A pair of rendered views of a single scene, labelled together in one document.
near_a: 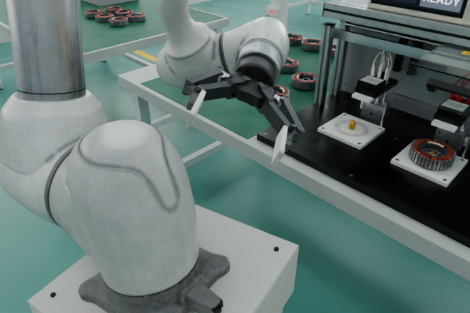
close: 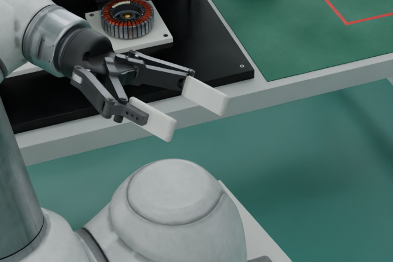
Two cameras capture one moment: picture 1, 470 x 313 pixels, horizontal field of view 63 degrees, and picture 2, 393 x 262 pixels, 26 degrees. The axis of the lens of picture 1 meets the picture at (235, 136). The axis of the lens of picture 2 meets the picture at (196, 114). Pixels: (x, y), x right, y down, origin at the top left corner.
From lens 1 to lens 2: 89 cm
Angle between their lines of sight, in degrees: 52
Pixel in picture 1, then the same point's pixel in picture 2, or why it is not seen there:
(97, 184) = (218, 228)
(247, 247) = not seen: hidden behind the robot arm
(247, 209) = not seen: outside the picture
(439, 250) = (234, 101)
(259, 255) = not seen: hidden behind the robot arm
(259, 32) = (27, 2)
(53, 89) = (41, 218)
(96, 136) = (165, 202)
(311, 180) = (66, 140)
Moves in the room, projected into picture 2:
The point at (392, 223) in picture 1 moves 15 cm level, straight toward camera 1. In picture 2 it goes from (181, 111) to (228, 155)
